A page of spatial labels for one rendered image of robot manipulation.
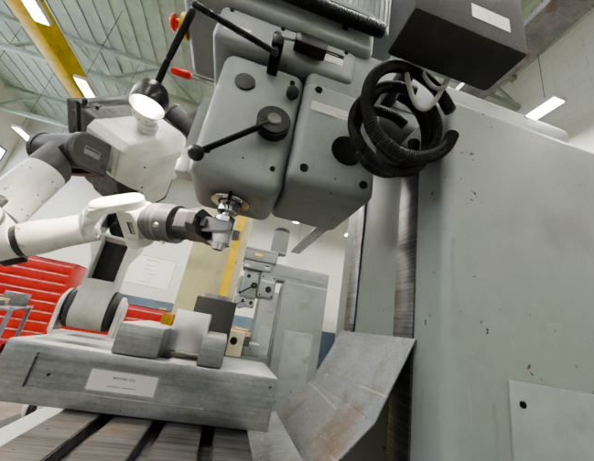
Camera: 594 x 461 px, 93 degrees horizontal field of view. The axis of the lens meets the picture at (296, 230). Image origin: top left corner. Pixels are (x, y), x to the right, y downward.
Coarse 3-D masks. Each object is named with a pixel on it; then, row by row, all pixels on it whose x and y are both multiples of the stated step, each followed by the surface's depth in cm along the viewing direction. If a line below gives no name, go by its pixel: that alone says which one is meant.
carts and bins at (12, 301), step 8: (8, 296) 267; (16, 296) 266; (24, 296) 271; (0, 304) 245; (8, 304) 263; (16, 304) 267; (24, 304) 271; (8, 312) 232; (24, 320) 290; (0, 328) 228; (0, 336) 228; (16, 336) 285
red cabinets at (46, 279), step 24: (24, 264) 430; (48, 264) 440; (72, 264) 451; (0, 288) 414; (24, 288) 422; (48, 288) 432; (0, 312) 407; (24, 312) 415; (48, 312) 424; (144, 312) 447; (168, 312) 457; (24, 336) 408
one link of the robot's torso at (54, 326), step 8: (72, 288) 99; (64, 296) 95; (120, 304) 101; (56, 312) 93; (120, 312) 100; (56, 320) 93; (120, 320) 101; (48, 328) 92; (56, 328) 95; (112, 328) 98; (104, 336) 98; (112, 336) 98; (32, 408) 91; (40, 408) 92
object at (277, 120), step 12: (264, 108) 57; (276, 108) 58; (264, 120) 57; (276, 120) 57; (288, 120) 58; (240, 132) 54; (252, 132) 55; (264, 132) 57; (276, 132) 56; (216, 144) 52; (192, 156) 50
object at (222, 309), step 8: (200, 296) 84; (208, 296) 87; (216, 296) 87; (224, 296) 88; (200, 304) 84; (208, 304) 84; (216, 304) 85; (224, 304) 85; (232, 304) 86; (200, 312) 83; (208, 312) 84; (216, 312) 84; (224, 312) 85; (232, 312) 85; (216, 320) 84; (224, 320) 84; (232, 320) 85; (216, 328) 83; (224, 328) 83; (224, 352) 82
